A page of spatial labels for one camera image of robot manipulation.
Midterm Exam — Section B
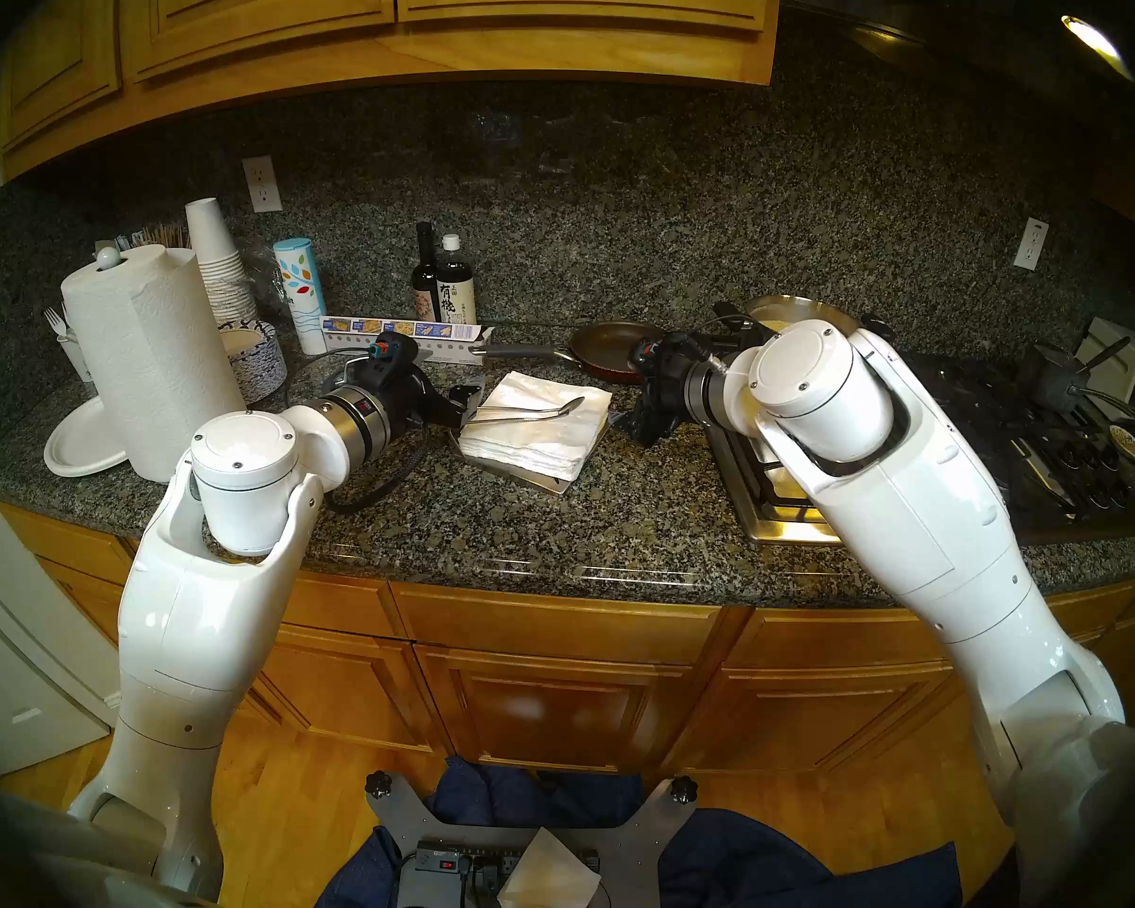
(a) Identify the metal napkin holder tray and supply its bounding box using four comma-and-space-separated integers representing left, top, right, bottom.
454, 386, 616, 497

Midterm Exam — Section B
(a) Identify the wooden base cabinet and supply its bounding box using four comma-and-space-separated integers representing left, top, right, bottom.
0, 499, 1135, 775

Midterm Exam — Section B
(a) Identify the white napkin stack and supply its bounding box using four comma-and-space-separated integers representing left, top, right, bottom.
459, 371, 614, 482

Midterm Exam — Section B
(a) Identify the range hood light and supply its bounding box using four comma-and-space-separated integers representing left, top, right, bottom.
1061, 14, 1134, 82

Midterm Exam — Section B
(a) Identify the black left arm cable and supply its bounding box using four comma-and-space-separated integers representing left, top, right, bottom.
326, 424, 433, 515

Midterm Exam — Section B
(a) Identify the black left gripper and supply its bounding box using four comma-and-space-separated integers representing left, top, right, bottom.
386, 362, 486, 439

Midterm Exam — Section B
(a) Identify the white paper towel roll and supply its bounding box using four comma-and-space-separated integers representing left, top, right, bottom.
61, 244, 247, 484

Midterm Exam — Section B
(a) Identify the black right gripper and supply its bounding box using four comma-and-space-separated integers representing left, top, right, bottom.
615, 337, 712, 449

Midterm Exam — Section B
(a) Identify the long blue white foil box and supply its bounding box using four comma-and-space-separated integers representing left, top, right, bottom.
322, 316, 495, 364

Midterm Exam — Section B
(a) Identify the gray power box red switch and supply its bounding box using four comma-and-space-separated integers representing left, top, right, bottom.
397, 845, 521, 908

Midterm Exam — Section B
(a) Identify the white paper cup stack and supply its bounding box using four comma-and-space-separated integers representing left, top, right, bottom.
185, 197, 258, 328

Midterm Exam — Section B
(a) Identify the dark small pot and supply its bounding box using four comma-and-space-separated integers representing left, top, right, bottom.
1017, 337, 1135, 415

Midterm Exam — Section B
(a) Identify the brown frying pan gray handle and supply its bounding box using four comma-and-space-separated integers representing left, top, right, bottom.
468, 322, 671, 385

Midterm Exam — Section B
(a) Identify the patterned paper bowl stack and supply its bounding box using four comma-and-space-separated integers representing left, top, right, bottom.
218, 318, 288, 404

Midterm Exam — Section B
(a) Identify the steel gas stovetop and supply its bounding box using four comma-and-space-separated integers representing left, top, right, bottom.
705, 348, 1135, 546

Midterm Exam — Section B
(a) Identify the white foam plate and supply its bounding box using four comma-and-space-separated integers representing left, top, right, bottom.
43, 395, 131, 479

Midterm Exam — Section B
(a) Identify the wooden wall cabinet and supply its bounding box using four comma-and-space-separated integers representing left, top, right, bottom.
0, 0, 782, 181

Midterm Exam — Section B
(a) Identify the leaf print blue canister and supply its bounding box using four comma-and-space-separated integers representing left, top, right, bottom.
273, 237, 328, 356

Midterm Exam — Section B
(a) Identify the white tray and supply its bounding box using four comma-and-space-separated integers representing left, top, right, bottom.
1076, 317, 1135, 396

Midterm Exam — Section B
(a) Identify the gray robot base plate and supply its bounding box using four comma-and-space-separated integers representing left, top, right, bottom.
364, 772, 699, 908

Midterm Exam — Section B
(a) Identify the white panel door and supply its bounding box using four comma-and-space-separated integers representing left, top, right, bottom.
0, 452, 119, 779

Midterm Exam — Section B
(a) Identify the white cap soy sauce bottle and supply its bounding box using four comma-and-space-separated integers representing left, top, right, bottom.
434, 234, 478, 325

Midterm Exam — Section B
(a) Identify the dark blue cloth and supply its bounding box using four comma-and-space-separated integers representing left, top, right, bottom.
314, 755, 964, 908

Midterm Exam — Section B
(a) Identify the dark range hood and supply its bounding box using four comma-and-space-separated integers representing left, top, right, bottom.
780, 0, 1135, 160

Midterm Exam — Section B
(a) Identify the slim dark glass bottle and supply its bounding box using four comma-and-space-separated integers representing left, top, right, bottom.
410, 221, 441, 323

